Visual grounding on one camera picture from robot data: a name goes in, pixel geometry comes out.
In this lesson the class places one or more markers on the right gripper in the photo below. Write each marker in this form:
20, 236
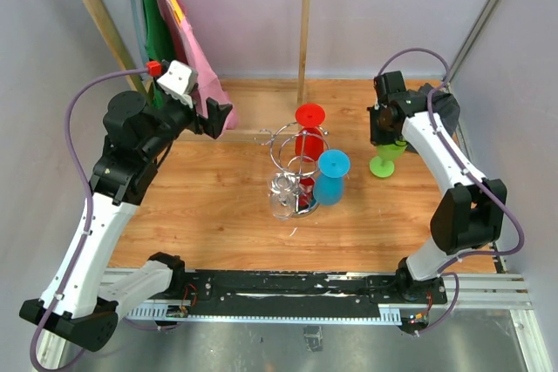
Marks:
377, 138

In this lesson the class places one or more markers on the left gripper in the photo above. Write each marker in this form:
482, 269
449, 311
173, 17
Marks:
216, 116

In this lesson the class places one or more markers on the green wine glass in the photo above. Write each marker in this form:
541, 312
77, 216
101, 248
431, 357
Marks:
383, 164

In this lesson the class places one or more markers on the blue wine glass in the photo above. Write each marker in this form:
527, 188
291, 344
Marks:
333, 166

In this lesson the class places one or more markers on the red wine glass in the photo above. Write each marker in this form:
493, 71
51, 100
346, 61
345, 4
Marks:
310, 143

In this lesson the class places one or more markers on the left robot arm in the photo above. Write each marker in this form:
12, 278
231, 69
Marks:
76, 306

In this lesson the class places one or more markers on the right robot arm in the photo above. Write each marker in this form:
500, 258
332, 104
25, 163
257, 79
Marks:
468, 216

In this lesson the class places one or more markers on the chrome wine glass rack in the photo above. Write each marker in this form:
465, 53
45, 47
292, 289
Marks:
281, 148

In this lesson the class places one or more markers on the clear wine glass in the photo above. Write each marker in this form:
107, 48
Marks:
284, 195

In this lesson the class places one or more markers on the grey folded cloth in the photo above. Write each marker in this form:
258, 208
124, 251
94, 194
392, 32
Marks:
447, 107

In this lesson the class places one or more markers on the pink garment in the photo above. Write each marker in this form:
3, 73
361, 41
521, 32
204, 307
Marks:
189, 51

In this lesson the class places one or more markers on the green garment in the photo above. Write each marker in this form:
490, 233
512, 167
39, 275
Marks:
157, 43

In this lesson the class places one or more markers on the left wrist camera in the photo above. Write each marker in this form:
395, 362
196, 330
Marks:
178, 82

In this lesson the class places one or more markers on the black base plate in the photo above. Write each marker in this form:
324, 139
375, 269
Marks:
280, 295

